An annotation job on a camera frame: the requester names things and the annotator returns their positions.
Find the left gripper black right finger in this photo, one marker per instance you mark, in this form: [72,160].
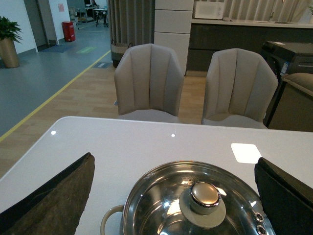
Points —
[287,202]

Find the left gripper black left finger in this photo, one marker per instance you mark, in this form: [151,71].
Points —
[55,208]

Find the glass pot lid with knob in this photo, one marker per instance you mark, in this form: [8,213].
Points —
[193,198]

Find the cream electric cooking pot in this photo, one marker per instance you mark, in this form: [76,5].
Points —
[110,224]

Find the right beige dining chair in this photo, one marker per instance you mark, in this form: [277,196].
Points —
[239,88]

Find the beige dining chair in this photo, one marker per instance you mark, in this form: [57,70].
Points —
[239,88]
[148,82]

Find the black appliance box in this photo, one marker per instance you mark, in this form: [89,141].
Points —
[292,63]

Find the left beige dining chair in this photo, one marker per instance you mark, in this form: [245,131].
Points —
[148,82]

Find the red fire equipment box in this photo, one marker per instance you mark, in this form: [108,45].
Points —
[68,30]

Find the green potted plant gold planter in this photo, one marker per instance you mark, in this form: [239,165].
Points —
[9,33]

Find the dark kitchen counter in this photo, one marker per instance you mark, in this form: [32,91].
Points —
[209,36]

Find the grey curtain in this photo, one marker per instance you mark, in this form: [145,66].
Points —
[131,21]

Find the white microwave oven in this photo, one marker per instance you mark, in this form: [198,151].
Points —
[208,10]

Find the white drawer cabinet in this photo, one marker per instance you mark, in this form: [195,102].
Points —
[173,26]

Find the woven basket with handles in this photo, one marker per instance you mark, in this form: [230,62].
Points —
[118,50]

